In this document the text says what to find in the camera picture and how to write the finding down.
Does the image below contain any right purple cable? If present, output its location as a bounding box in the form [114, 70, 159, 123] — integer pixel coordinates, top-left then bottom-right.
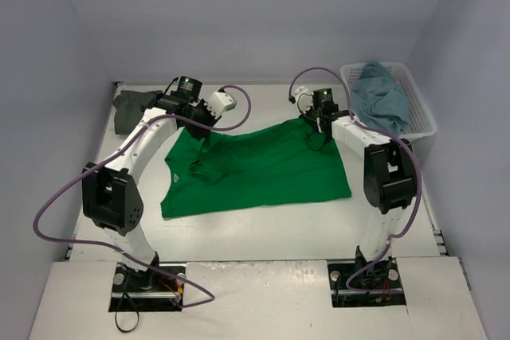
[288, 65, 422, 291]

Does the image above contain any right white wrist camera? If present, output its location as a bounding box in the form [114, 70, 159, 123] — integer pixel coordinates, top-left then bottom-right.
[288, 86, 313, 114]

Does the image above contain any grey green t shirt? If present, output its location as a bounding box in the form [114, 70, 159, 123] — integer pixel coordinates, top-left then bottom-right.
[112, 91, 162, 135]

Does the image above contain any purple cable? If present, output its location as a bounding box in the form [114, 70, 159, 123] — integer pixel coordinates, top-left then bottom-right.
[288, 65, 422, 291]
[32, 84, 253, 310]

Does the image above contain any blue t shirt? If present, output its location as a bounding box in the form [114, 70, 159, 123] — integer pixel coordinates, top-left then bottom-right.
[350, 61, 410, 135]

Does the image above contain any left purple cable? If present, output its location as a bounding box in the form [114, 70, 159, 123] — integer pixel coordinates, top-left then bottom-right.
[32, 84, 253, 310]

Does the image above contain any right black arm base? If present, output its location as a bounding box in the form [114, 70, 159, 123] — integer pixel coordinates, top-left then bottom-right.
[327, 250, 406, 309]

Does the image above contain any white laundry basket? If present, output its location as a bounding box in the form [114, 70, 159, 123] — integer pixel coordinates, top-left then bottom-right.
[339, 61, 438, 144]

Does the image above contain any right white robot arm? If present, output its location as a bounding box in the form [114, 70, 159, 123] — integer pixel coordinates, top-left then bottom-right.
[293, 86, 418, 286]

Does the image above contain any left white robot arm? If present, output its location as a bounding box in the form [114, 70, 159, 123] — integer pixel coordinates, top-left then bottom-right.
[81, 77, 237, 292]

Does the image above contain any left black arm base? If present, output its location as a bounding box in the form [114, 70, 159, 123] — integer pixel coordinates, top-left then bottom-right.
[108, 263, 184, 313]

